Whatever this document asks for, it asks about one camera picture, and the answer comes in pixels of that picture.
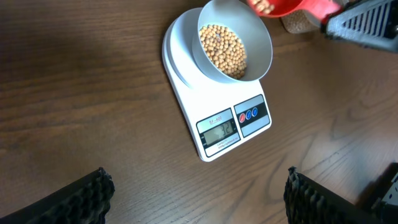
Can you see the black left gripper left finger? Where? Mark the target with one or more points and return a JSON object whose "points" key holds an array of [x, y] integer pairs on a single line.
{"points": [[86, 200]]}

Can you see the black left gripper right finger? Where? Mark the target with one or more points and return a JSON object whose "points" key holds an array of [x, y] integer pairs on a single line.
{"points": [[307, 202]]}

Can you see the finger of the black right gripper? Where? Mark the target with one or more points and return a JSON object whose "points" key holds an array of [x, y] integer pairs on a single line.
{"points": [[368, 23]]}

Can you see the red measuring scoop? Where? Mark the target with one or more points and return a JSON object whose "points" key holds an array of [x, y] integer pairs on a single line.
{"points": [[320, 9]]}

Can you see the soybeans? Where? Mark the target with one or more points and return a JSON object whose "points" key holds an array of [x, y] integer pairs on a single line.
{"points": [[225, 49], [262, 6]]}

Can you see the white digital kitchen scale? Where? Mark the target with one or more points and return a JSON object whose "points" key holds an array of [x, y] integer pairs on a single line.
{"points": [[220, 116]]}

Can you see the white bowl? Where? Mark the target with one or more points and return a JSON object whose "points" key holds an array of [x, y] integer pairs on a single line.
{"points": [[250, 30]]}

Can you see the soybeans in bowl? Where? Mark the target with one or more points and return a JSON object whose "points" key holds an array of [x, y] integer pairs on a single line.
{"points": [[225, 49]]}

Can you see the clear plastic container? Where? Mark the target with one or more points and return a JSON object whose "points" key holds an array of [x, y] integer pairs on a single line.
{"points": [[300, 22]]}

